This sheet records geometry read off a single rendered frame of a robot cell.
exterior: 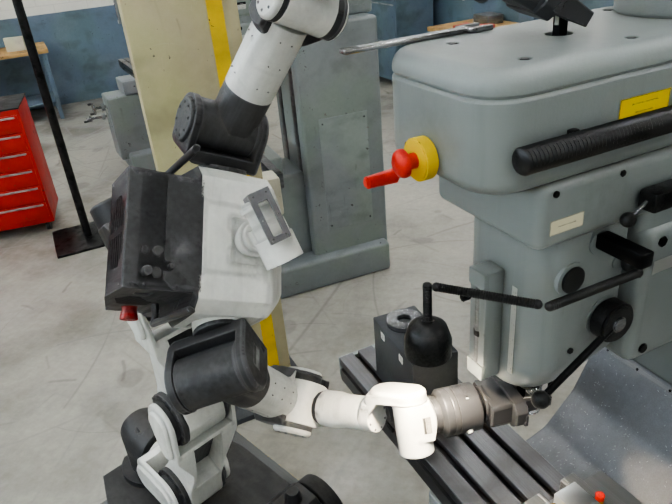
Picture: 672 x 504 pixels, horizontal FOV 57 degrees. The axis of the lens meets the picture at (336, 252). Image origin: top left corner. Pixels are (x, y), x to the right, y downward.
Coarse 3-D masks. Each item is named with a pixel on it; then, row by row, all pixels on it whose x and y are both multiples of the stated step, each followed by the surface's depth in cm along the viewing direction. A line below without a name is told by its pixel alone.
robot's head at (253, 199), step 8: (256, 192) 97; (264, 192) 97; (248, 200) 97; (256, 200) 97; (264, 200) 98; (272, 200) 97; (248, 208) 98; (256, 208) 96; (272, 208) 97; (280, 216) 98; (264, 224) 97; (280, 224) 97; (264, 232) 97; (288, 232) 98; (272, 240) 97; (280, 240) 97
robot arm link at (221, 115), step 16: (224, 80) 108; (224, 96) 108; (208, 112) 108; (224, 112) 109; (240, 112) 108; (256, 112) 109; (208, 128) 108; (224, 128) 110; (240, 128) 110; (256, 128) 113; (208, 144) 111; (224, 144) 112; (240, 144) 113
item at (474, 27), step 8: (464, 24) 95; (472, 24) 94; (488, 24) 93; (432, 32) 90; (440, 32) 91; (448, 32) 91; (456, 32) 91; (464, 32) 92; (472, 32) 92; (384, 40) 89; (392, 40) 88; (400, 40) 88; (408, 40) 88; (416, 40) 89; (424, 40) 90; (344, 48) 86; (352, 48) 85; (360, 48) 86; (368, 48) 86; (376, 48) 87
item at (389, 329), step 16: (384, 320) 158; (400, 320) 158; (384, 336) 155; (400, 336) 152; (384, 352) 158; (400, 352) 147; (384, 368) 161; (400, 368) 150; (416, 368) 142; (432, 368) 144; (448, 368) 146; (432, 384) 146; (448, 384) 148
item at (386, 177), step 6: (372, 174) 95; (378, 174) 94; (384, 174) 94; (390, 174) 95; (366, 180) 94; (372, 180) 94; (378, 180) 94; (384, 180) 94; (390, 180) 95; (396, 180) 95; (366, 186) 94; (372, 186) 94; (378, 186) 95
